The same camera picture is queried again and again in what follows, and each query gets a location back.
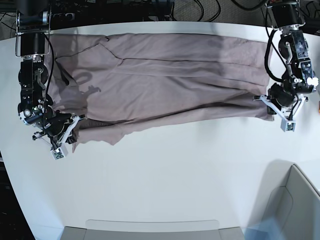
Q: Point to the grey bin right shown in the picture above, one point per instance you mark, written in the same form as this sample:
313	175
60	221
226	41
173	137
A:
293	210

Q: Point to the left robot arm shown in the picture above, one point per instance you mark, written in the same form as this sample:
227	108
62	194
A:
299	77

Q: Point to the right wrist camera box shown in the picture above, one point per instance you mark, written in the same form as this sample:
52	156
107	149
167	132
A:
59	153

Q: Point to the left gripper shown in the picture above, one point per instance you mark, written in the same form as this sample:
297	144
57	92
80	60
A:
282	102

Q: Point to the pink T-shirt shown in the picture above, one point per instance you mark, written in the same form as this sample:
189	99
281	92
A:
128	83

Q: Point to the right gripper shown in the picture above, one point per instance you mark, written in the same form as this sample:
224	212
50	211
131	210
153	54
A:
59	129

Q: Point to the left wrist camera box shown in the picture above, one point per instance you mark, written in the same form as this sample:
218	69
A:
288	125

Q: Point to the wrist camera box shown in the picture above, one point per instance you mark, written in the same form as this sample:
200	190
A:
288	125
59	153

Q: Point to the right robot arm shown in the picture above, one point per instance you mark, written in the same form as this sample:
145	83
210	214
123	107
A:
32	44

